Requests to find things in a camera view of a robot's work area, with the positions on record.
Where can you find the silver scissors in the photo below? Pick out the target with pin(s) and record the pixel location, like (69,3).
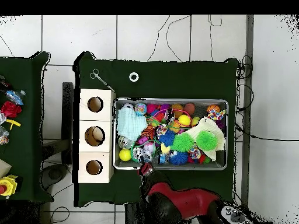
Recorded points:
(100,79)

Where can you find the crushed clear plastic bottle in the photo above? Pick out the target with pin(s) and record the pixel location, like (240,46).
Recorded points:
(143,155)

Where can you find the black upright panel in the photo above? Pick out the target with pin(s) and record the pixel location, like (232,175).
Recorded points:
(67,105)

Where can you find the dark green tablecloth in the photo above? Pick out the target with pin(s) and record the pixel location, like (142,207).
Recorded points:
(175,81)
(28,140)

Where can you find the yellow plastic piece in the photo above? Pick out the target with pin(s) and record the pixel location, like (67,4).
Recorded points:
(14,122)

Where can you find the blue and clear packet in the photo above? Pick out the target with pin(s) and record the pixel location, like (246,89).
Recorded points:
(15,96)

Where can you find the beige box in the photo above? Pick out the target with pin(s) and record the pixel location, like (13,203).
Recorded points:
(4,168)

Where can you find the clear plastic packet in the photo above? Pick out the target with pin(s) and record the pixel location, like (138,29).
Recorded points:
(4,136)

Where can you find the blue spiky ball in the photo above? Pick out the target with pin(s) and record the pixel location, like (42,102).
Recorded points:
(167,137)

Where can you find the orange basketball toy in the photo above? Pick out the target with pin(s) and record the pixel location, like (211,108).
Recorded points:
(213,108)

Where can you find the colourful spotted cloth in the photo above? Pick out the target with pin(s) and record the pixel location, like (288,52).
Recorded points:
(216,114)

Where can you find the small green spiky toy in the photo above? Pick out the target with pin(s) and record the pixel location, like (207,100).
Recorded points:
(183,142)

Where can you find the tiger striped plush toy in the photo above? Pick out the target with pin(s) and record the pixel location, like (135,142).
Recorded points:
(148,132)

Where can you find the light blue muslin cloth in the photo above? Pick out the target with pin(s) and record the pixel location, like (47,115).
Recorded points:
(130,126)

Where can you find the red crumpled item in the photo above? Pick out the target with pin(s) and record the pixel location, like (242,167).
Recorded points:
(10,109)

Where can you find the yellow smiley ball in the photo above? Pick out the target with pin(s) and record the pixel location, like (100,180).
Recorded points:
(184,120)

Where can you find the wooden box with three holes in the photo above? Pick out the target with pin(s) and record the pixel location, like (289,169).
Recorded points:
(107,130)

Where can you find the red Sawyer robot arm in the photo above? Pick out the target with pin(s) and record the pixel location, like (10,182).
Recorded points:
(186,200)

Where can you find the globe print ball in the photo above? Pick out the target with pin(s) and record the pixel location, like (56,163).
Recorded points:
(140,109)

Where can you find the large green spiky toy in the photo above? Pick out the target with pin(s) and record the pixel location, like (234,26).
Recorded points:
(206,140)

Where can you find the yellow emergency stop button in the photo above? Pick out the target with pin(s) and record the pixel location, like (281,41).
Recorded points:
(8,185)

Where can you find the cream knitted cloth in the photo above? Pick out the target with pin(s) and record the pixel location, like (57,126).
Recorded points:
(210,124)

